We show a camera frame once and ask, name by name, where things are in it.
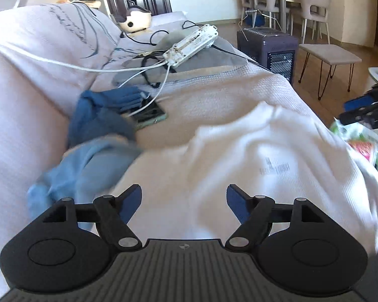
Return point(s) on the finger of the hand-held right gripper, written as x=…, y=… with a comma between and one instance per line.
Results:
x=356, y=103
x=356, y=115

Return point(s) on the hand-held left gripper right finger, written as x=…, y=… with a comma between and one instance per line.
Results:
x=237, y=203

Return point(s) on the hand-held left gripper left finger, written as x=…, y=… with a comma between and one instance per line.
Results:
x=130, y=203

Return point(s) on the white t-shirt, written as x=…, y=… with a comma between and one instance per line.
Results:
x=255, y=163

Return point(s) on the light blue sweatpants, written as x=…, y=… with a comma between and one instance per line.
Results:
x=82, y=170

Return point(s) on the green and white plastic bag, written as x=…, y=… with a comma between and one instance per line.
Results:
x=343, y=130

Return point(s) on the red snack packet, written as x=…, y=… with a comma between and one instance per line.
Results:
x=362, y=149

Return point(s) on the grey bench with hairpin legs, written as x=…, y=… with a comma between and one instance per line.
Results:
x=327, y=55

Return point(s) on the smartphone with green case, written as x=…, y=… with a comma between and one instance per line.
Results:
x=148, y=113

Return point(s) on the dark blue cloth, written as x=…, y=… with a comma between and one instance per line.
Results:
x=97, y=113

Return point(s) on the purple electric heater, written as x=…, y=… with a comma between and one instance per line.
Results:
x=264, y=50

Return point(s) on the blue box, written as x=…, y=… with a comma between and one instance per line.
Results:
x=253, y=20

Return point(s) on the grey cushion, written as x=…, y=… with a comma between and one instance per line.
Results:
x=204, y=59

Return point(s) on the white power strip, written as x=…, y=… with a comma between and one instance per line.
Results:
x=192, y=42

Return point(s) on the cream rounded massager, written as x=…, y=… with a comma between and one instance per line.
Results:
x=135, y=20

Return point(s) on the printed white pillow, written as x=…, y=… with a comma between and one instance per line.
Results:
x=50, y=28

